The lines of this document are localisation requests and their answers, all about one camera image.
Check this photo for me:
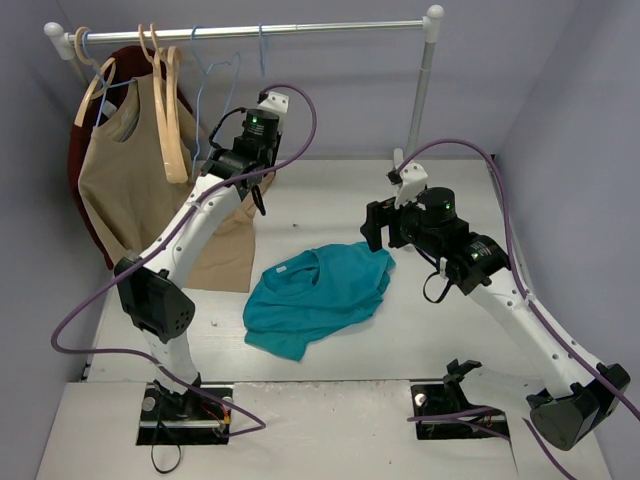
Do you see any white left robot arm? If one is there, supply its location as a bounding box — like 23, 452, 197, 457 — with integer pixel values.
117, 94, 288, 420

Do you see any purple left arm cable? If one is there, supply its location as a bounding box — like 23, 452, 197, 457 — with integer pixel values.
50, 83, 318, 441

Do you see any teal t shirt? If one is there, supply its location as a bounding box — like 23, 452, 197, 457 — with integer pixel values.
243, 242, 395, 362

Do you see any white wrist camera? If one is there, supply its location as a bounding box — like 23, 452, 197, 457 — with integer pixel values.
257, 90, 289, 118
387, 161, 428, 210

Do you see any blue wire hanger holding top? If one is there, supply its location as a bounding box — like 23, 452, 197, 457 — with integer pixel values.
86, 29, 136, 127

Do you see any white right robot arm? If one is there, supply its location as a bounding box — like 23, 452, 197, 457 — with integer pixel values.
360, 187, 630, 451

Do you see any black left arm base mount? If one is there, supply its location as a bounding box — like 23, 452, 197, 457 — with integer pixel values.
136, 383, 231, 446

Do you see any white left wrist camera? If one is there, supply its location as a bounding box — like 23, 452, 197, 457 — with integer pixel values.
257, 90, 289, 118

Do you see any wooden hanger middle pair back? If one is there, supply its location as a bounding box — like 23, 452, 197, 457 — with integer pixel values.
138, 24, 175, 181

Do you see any dark red garment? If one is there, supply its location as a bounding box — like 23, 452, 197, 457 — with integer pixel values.
67, 46, 192, 269

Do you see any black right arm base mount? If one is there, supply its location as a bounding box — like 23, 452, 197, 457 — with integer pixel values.
409, 360, 510, 442

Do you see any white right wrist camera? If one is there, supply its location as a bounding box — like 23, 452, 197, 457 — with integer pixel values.
387, 161, 428, 210

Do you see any beige tank top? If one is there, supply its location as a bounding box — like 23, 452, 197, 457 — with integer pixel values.
77, 75, 256, 293

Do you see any wooden hanger pair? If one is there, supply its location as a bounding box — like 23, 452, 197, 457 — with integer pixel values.
138, 24, 175, 181
150, 24, 188, 184

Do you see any blue wire hanger free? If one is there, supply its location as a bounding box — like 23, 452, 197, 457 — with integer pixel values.
258, 23, 268, 80
189, 25, 242, 180

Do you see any wooden hanger middle pair front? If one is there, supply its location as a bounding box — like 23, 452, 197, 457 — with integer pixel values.
150, 24, 188, 184

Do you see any metal clothes rack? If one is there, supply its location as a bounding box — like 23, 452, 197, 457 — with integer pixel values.
44, 5, 444, 163

